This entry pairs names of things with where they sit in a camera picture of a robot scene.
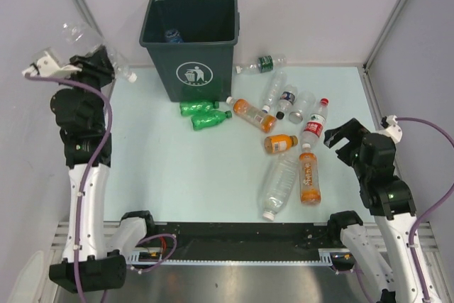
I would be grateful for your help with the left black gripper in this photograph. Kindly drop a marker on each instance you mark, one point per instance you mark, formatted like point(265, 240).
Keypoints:
point(96, 64)

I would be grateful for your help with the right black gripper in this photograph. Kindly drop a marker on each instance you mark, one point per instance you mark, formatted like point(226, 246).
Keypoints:
point(352, 130)

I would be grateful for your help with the crushed clear bottle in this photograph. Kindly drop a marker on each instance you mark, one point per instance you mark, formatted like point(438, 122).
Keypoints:
point(86, 40)

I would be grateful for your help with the orange jasmine tea bottle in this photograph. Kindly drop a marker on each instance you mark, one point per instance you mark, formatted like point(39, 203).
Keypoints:
point(310, 193)

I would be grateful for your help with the blue label water bottle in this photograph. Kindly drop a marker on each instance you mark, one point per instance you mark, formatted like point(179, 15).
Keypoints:
point(173, 36)

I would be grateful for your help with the orange juice bottle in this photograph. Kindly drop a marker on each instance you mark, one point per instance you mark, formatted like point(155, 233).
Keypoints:
point(279, 143)

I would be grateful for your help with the green bottle with cap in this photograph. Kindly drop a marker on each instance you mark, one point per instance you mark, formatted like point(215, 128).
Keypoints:
point(209, 119)

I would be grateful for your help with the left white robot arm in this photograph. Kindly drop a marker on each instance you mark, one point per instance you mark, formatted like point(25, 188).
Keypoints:
point(90, 262)

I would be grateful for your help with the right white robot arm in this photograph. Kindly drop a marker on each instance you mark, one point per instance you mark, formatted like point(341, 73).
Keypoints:
point(402, 276)

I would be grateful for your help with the green bottle near bin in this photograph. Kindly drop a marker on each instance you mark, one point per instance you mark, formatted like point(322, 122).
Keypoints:
point(190, 108)

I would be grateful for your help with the dark green plastic bin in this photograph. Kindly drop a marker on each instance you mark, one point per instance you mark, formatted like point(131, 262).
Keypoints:
point(200, 68)

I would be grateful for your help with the red label water bottle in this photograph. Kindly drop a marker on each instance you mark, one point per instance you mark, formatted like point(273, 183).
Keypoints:
point(313, 129)

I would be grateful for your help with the clear cup silver base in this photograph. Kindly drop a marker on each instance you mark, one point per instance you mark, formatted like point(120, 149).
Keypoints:
point(302, 107)

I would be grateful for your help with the pepsi label clear bottle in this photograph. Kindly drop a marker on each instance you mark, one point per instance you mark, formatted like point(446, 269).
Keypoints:
point(286, 100)

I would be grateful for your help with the large clear bottle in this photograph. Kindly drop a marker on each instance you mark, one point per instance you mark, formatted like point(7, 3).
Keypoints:
point(278, 185)

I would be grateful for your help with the orange tea bottle white cap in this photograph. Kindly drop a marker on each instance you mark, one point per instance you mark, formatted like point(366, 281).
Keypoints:
point(251, 114)

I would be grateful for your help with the clear bottle white cap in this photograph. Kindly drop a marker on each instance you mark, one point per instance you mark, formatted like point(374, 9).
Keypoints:
point(273, 90)

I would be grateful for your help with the green label clear bottle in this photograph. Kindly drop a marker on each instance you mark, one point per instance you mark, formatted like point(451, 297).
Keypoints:
point(262, 64)

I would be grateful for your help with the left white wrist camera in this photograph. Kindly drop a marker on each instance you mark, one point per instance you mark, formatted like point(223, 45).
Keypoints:
point(46, 65)

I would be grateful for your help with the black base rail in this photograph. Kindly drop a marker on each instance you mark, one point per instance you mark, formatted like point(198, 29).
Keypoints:
point(238, 242)

